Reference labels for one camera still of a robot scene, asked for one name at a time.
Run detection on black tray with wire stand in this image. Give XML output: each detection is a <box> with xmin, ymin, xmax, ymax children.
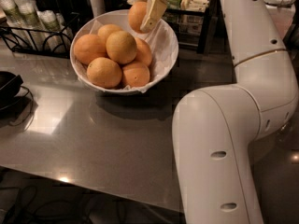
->
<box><xmin>0</xmin><ymin>71</ymin><xmax>34</xmax><ymax>126</ymax></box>

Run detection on black condiment shelf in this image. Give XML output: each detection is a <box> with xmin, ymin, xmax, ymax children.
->
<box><xmin>124</xmin><ymin>0</ymin><xmax>224</xmax><ymax>55</ymax></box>

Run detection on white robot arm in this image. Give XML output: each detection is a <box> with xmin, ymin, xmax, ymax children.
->
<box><xmin>172</xmin><ymin>0</ymin><xmax>298</xmax><ymax>224</ymax></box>

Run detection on paper cup stack left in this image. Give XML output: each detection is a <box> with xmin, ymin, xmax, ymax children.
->
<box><xmin>0</xmin><ymin>0</ymin><xmax>30</xmax><ymax>48</ymax></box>

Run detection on paper cup stack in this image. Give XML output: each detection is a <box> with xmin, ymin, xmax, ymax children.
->
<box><xmin>19</xmin><ymin>3</ymin><xmax>46</xmax><ymax>51</ymax></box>
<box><xmin>37</xmin><ymin>10</ymin><xmax>73</xmax><ymax>54</ymax></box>
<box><xmin>0</xmin><ymin>0</ymin><xmax>30</xmax><ymax>48</ymax></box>

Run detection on orange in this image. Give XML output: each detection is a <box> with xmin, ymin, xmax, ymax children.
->
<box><xmin>121</xmin><ymin>61</ymin><xmax>150</xmax><ymax>88</ymax></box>
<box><xmin>73</xmin><ymin>34</ymin><xmax>107</xmax><ymax>65</ymax></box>
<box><xmin>97</xmin><ymin>24</ymin><xmax>121</xmax><ymax>42</ymax></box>
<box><xmin>106</xmin><ymin>31</ymin><xmax>137</xmax><ymax>64</ymax></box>
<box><xmin>135</xmin><ymin>37</ymin><xmax>152</xmax><ymax>66</ymax></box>
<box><xmin>128</xmin><ymin>2</ymin><xmax>147</xmax><ymax>34</ymax></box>
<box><xmin>86</xmin><ymin>57</ymin><xmax>122</xmax><ymax>89</ymax></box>

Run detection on black floor cables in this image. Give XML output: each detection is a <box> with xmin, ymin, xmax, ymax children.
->
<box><xmin>0</xmin><ymin>168</ymin><xmax>132</xmax><ymax>224</ymax></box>

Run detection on paper cup stack middle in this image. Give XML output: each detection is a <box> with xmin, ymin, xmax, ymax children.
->
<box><xmin>19</xmin><ymin>3</ymin><xmax>46</xmax><ymax>51</ymax></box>

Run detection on black wire cup rack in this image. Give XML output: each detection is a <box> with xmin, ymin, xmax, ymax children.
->
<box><xmin>0</xmin><ymin>13</ymin><xmax>78</xmax><ymax>59</ymax></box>

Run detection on paper cup stack right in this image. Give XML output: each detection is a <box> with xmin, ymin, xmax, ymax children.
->
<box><xmin>37</xmin><ymin>10</ymin><xmax>73</xmax><ymax>54</ymax></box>

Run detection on white bowl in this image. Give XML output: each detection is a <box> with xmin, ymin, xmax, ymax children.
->
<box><xmin>69</xmin><ymin>9</ymin><xmax>179</xmax><ymax>97</ymax></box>

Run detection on white paper bowl liner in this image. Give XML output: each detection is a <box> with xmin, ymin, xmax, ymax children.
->
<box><xmin>76</xmin><ymin>16</ymin><xmax>178</xmax><ymax>95</ymax></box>

